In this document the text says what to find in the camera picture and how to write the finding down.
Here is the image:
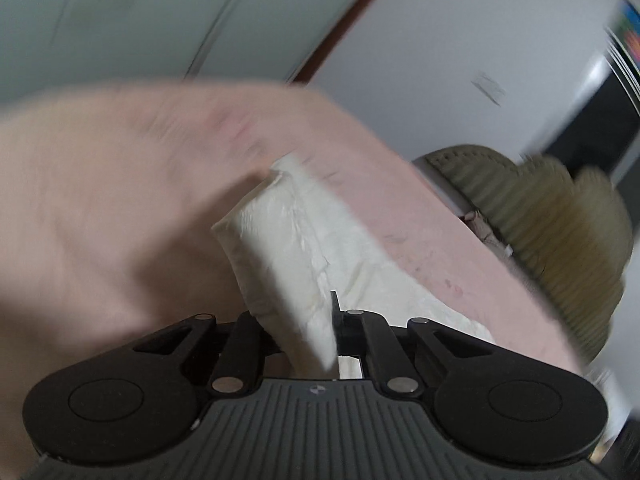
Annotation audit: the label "pink floral bed sheet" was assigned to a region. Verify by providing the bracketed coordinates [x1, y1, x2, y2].
[1, 81, 582, 479]

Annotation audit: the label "frosted glass wardrobe door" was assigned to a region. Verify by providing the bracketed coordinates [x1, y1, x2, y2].
[1, 0, 356, 102]

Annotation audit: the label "patterned pillow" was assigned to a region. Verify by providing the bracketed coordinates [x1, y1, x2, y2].
[460, 210, 513, 259]

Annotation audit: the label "dark window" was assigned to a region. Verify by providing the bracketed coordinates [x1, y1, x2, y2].
[544, 49, 639, 177]

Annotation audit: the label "brown wooden door frame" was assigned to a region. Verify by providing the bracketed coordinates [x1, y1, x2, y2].
[290, 0, 374, 84]

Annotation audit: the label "white jacquard pants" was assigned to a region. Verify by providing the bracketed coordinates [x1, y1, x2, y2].
[213, 155, 492, 379]

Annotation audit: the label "olive upholstered headboard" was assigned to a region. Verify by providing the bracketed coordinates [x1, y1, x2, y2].
[425, 144, 634, 361]

